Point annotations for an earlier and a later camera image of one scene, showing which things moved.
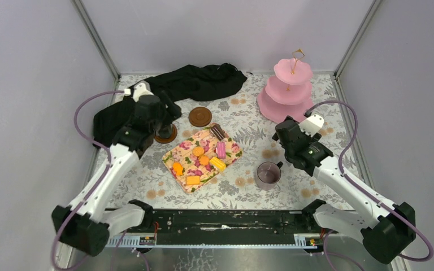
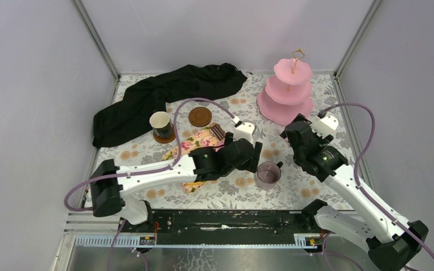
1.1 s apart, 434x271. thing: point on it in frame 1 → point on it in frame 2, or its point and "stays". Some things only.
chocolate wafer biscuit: (217, 130) stays
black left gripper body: (166, 113) → (250, 155)
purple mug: (268, 173) stays
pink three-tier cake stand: (287, 93) stays
